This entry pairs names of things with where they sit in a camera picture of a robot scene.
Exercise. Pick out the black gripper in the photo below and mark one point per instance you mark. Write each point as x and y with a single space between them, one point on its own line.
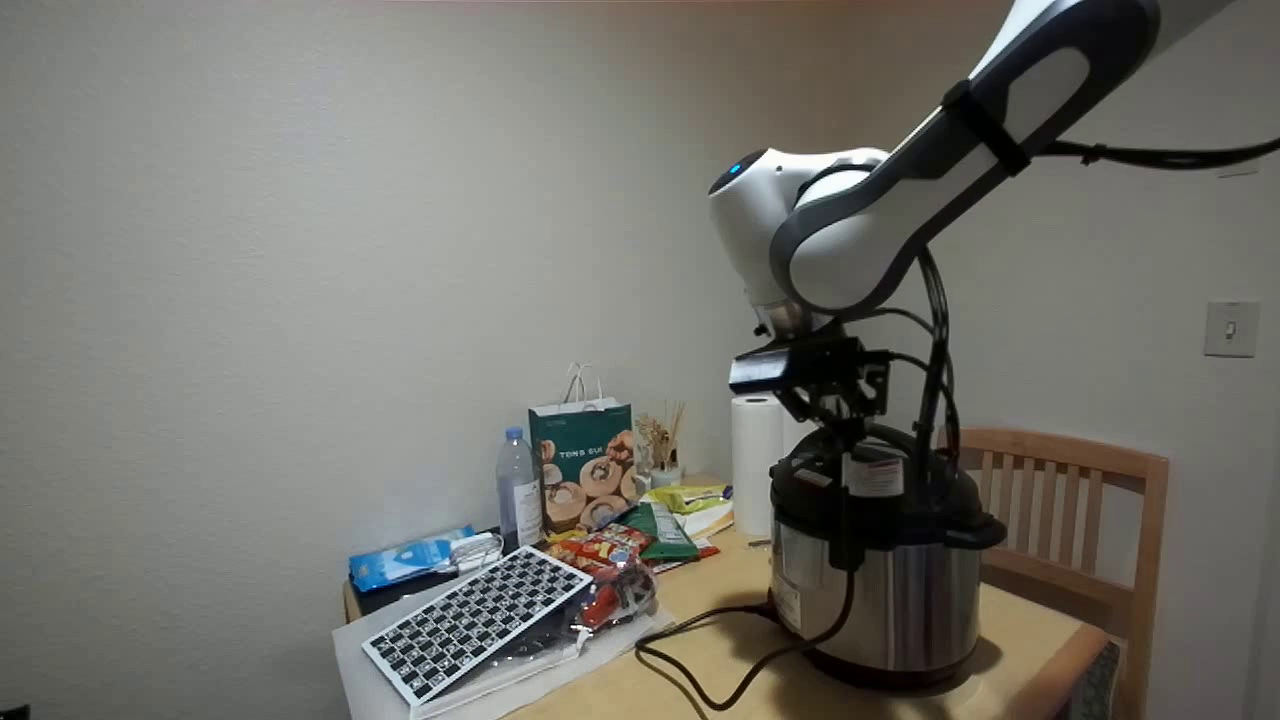
833 365

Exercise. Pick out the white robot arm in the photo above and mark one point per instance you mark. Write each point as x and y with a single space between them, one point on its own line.
880 226

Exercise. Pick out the steel rice cooker black lid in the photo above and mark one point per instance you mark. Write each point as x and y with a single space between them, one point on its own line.
907 587

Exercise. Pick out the white paper towel roll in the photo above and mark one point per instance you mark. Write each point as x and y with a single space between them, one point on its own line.
752 464

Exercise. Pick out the yellow green book stack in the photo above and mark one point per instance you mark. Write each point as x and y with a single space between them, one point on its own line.
697 504

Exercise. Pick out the wooden chair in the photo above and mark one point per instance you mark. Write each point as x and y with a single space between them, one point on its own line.
1066 493

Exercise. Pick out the green snack bag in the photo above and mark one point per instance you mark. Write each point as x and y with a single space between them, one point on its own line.
662 531

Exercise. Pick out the green printed paper bag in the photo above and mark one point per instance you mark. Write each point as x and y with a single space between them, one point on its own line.
583 454

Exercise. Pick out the red snack packets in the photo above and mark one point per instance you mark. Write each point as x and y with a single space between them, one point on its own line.
606 572

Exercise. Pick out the clear plastic water bottle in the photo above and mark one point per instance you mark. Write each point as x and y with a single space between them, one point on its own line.
519 493

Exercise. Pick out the black white checkerboard panel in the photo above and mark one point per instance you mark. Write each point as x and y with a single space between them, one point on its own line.
475 620

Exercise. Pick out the blue tissue packet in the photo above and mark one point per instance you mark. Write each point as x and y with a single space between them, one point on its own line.
404 563

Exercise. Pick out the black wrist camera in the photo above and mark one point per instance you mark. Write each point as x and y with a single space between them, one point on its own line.
760 365

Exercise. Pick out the white wall switch plate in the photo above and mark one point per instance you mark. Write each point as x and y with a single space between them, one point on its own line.
1231 331

